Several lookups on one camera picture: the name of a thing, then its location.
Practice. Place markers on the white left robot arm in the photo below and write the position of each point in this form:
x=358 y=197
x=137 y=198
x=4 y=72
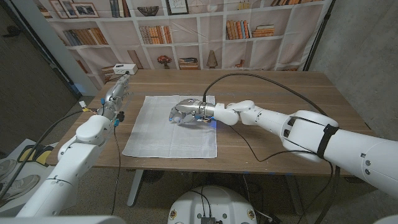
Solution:
x=71 y=161

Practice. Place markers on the white cloth napkin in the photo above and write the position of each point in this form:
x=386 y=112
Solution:
x=161 y=140

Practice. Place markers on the white power strip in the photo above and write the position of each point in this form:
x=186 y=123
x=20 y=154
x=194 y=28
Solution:
x=125 y=68

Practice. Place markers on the white floor mat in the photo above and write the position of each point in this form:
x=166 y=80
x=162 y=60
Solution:
x=32 y=168

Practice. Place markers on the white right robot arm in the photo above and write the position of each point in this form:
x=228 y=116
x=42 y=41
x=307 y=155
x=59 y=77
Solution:
x=351 y=146

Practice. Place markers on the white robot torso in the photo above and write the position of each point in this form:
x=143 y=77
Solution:
x=214 y=205

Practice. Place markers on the black backdrop stand pole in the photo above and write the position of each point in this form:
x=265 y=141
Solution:
x=317 y=37

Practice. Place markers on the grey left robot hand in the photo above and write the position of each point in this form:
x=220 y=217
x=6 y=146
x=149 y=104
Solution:
x=115 y=96

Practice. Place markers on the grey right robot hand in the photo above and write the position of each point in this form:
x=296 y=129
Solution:
x=191 y=109

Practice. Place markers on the grey sneaker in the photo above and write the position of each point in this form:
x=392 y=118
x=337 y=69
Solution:
x=18 y=186
x=7 y=168

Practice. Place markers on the yellow and black floor pad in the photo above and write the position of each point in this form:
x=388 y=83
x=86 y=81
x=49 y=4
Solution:
x=29 y=153

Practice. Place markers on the printed bookshelf backdrop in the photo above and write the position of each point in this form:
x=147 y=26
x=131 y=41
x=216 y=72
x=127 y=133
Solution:
x=211 y=40

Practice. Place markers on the grey metal table leg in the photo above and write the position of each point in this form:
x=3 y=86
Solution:
x=295 y=196
x=135 y=189

